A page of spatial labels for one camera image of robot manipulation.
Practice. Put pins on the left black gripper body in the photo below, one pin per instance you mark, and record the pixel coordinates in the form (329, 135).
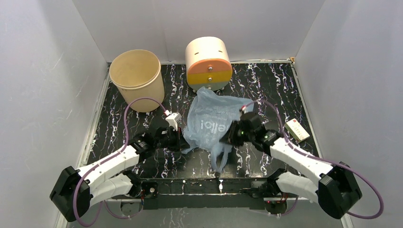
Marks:
(171, 140)

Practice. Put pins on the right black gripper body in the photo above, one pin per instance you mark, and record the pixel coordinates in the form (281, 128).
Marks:
(247, 136)

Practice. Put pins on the light blue plastic bag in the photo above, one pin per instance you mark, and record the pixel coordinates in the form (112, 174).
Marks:
(209, 118)

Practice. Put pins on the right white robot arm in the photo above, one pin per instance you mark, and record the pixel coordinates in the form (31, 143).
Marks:
(332, 186)

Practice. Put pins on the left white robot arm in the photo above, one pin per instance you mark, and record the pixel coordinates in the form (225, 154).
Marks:
(76, 190)

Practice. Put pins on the beige round trash bin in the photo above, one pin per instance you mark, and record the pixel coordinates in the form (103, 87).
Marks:
(137, 75)

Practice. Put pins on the small cream cardboard box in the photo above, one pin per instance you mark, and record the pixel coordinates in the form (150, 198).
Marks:
(296, 130)

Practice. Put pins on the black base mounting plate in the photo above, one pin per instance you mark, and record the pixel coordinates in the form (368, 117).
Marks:
(201, 192)

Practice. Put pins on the round cream drawer cabinet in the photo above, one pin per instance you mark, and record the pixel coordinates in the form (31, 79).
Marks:
(207, 64)

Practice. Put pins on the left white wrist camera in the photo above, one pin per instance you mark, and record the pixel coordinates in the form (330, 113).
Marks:
(173, 119)

